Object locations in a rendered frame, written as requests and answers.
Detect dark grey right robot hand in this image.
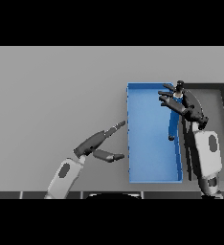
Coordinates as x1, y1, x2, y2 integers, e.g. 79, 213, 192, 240
157, 83, 210, 130

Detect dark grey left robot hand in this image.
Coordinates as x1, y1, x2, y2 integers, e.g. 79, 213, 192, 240
73, 120, 127, 164

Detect dark grey bin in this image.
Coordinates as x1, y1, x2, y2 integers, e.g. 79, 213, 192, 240
179, 82, 224, 182

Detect blue bin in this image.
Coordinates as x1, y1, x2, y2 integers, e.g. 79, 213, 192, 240
125, 82, 184, 184

